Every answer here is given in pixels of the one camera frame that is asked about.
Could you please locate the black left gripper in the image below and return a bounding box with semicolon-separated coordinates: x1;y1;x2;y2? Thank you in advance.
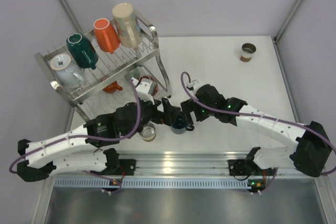
124;96;180;140

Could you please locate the dark blue speckled mug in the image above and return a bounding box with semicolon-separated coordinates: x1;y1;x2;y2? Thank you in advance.
170;112;195;134

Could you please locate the red cup white interior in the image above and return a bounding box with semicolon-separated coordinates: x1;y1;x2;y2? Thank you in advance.
139;75;159;96

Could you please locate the steel tumbler cork base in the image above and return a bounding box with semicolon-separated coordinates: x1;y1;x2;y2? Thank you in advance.
139;122;156;142

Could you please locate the mint green cup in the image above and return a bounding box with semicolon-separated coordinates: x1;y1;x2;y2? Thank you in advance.
124;67;141;81

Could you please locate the orange black round mug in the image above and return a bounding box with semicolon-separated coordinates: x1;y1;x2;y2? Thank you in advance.
103;81;123;94

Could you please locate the small tumbler cork band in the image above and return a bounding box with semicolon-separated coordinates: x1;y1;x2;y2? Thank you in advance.
240;43;256;62

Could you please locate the tall beige floral mug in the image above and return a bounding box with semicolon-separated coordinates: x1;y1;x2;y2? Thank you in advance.
112;3;142;50

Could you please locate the dark green mug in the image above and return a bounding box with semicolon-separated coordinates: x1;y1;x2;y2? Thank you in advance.
66;33;99;70

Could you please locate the light blue mug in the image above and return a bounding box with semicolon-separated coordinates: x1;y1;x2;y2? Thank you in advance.
49;54;87;89

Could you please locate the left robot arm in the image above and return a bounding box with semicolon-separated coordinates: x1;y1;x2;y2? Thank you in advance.
10;98;181;182

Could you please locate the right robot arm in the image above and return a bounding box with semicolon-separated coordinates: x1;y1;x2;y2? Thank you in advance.
183;83;334;177

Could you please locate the stainless steel dish rack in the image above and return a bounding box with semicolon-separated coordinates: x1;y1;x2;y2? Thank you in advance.
34;11;172;122

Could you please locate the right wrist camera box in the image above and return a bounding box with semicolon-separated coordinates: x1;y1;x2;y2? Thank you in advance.
186;80;203;92

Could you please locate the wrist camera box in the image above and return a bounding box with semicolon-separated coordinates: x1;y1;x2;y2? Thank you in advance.
131;78;155;104
186;80;203;92

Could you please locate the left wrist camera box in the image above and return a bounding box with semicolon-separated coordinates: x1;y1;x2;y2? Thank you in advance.
131;78;155;104

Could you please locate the aluminium mounting rail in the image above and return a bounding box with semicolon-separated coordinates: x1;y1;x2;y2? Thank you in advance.
43;151;328;177

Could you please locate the slotted cable duct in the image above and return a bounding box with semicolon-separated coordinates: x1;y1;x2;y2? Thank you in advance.
54;177;251;189

